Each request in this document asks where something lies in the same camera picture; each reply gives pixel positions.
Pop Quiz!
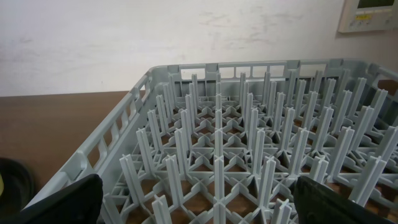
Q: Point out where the black round tray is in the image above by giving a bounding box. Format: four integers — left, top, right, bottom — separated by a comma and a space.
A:
1, 157, 36, 219

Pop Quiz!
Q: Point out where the white wall control panel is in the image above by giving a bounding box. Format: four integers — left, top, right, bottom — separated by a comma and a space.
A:
338, 0, 397, 33

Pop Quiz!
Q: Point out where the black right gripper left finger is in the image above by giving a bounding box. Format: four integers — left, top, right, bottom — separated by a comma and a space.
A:
1, 174, 103, 224

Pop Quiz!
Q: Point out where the grey dishwasher rack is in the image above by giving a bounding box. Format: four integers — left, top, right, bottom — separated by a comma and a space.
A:
29, 59, 397, 223

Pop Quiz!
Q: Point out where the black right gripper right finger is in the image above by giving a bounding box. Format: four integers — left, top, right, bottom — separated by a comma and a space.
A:
293, 176, 391, 224

